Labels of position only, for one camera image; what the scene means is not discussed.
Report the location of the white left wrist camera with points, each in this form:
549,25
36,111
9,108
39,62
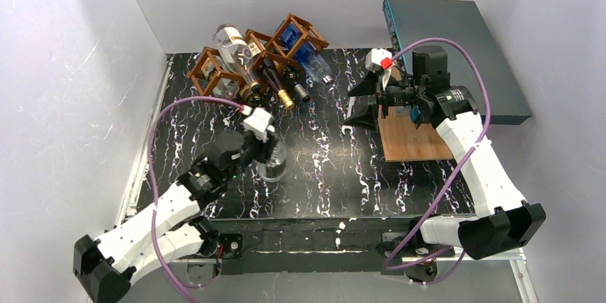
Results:
259,122

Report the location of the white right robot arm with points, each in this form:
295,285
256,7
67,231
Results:
503,218

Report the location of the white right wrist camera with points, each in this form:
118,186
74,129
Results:
373,59

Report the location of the blue transparent bottle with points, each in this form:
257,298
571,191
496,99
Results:
307,56

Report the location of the silver wrench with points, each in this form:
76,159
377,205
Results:
346,128

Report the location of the clear bottle white gold label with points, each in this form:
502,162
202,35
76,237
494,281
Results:
236,54

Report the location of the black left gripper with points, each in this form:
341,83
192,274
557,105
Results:
261,150

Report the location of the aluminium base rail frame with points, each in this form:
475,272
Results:
172,226

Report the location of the wooden board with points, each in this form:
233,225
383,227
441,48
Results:
406,138

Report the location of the brown wooden wine rack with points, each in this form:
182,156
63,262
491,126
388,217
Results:
262,46

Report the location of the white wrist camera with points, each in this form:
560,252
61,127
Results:
373,59
259,122

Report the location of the dark wine bottle gold cap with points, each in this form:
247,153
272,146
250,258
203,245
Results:
270,73

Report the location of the teal metal box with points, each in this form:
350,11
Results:
461,21

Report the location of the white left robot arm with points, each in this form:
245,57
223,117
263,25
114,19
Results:
108,265

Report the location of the clear bottle silver cap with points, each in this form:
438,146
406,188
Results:
273,168

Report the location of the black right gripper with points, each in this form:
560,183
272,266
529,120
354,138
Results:
379,100

